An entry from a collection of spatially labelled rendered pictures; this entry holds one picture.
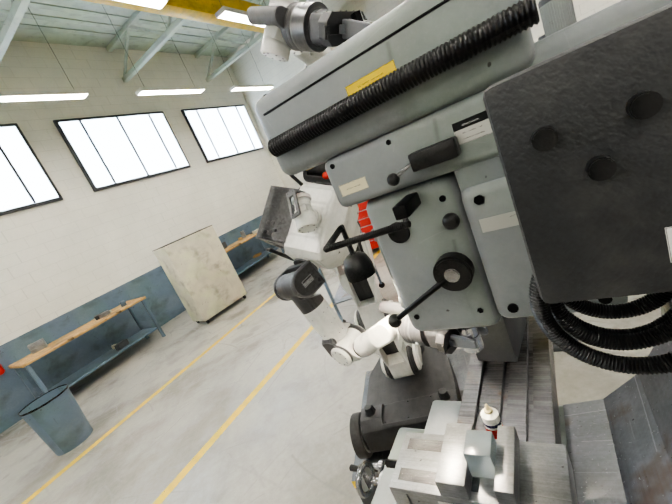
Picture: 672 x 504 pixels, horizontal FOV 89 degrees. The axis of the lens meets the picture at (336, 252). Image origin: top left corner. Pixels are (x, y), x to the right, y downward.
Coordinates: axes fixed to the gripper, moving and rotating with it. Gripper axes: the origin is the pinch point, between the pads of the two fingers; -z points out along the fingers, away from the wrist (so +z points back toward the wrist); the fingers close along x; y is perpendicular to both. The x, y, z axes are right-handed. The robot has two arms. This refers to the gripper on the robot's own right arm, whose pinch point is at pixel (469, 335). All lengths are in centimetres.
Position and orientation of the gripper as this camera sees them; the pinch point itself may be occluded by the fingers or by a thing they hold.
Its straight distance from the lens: 88.0
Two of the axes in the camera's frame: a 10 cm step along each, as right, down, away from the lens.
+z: -6.2, 0.5, 7.8
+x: 6.9, -4.5, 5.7
